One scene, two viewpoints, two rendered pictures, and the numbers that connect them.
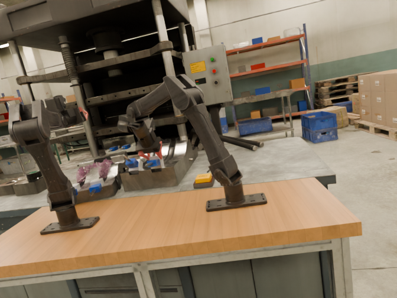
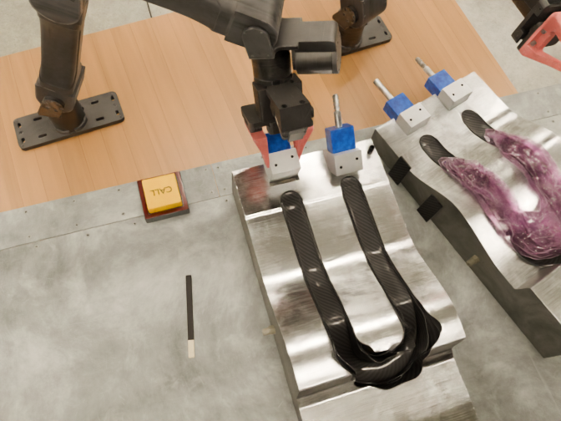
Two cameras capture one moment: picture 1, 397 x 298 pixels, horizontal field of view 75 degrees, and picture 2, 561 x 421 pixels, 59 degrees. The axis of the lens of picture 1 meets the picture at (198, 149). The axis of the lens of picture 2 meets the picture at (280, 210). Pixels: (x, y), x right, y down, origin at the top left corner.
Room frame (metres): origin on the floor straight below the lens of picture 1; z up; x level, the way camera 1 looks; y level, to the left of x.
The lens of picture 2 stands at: (1.44, -0.05, 1.66)
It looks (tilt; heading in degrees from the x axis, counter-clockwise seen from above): 67 degrees down; 141
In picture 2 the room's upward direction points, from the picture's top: 10 degrees clockwise
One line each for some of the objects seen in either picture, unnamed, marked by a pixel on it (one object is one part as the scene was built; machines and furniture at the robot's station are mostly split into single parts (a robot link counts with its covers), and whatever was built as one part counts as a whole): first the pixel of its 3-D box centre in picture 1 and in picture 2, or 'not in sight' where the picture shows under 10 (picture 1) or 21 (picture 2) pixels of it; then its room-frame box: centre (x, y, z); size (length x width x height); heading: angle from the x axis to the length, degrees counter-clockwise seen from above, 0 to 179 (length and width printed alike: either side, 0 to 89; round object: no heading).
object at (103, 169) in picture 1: (96, 167); (521, 187); (1.36, 0.55, 0.90); 0.26 x 0.18 x 0.08; 4
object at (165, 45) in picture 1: (117, 74); not in sight; (2.35, 0.56, 1.45); 1.29 x 0.82 x 0.19; 77
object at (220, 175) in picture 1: (227, 174); (57, 88); (0.81, -0.08, 0.90); 0.09 x 0.06 x 0.06; 143
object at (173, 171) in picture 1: (164, 159); (348, 291); (1.36, 0.19, 0.87); 0.50 x 0.26 x 0.14; 167
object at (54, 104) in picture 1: (52, 112); not in sight; (1.10, 0.56, 1.21); 0.12 x 0.09 x 0.12; 12
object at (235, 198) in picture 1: (234, 192); (63, 109); (0.81, -0.09, 0.84); 0.20 x 0.07 x 0.08; 83
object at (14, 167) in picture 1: (18, 164); not in sight; (5.56, 3.87, 0.42); 0.60 x 0.42 x 0.33; 72
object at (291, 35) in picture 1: (266, 80); not in sight; (7.07, -2.13, 1.14); 2.06 x 0.65 x 2.27; 78
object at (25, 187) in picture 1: (38, 182); not in sight; (1.52, 0.98, 0.84); 0.20 x 0.15 x 0.07; 167
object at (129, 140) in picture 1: (133, 141); not in sight; (2.27, 0.55, 0.87); 0.50 x 0.27 x 0.17; 167
